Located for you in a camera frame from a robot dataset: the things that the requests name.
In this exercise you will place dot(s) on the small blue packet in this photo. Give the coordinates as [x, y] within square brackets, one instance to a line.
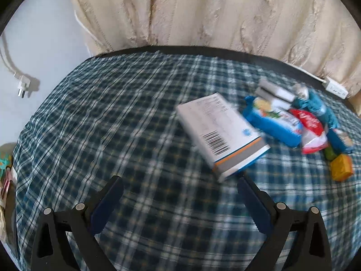
[338, 141]

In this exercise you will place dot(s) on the beige textured curtain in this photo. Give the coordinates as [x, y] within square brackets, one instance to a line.
[197, 11]

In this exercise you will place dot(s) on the blue plaid cloth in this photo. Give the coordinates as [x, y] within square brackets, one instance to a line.
[112, 118]

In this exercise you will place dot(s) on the white power plug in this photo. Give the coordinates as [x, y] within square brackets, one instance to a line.
[22, 83]

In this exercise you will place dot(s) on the green small item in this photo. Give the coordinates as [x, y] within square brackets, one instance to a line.
[329, 153]

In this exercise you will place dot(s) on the orange cube packet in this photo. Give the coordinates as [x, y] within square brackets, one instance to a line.
[341, 168]

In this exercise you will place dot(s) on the teal blue packet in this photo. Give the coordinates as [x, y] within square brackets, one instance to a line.
[318, 107]

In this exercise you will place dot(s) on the teal green object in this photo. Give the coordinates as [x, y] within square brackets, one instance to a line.
[5, 159]

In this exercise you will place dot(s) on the white power strip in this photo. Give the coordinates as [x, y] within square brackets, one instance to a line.
[335, 87]

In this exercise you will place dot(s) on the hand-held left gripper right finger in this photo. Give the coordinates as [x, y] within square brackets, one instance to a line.
[255, 206]

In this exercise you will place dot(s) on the small white box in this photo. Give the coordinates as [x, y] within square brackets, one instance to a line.
[277, 104]

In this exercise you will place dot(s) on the pink striped object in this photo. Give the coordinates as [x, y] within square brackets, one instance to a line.
[7, 183]

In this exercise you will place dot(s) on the red white snack packet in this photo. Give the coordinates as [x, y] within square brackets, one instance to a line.
[310, 129]

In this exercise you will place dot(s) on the small grey box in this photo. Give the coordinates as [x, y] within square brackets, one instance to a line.
[275, 89]

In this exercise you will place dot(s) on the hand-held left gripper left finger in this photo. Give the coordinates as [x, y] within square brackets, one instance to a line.
[105, 209]

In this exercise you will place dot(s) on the blue white snack packet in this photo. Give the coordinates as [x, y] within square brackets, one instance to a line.
[270, 124]

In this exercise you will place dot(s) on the large white medicine box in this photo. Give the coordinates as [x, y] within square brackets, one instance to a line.
[220, 129]

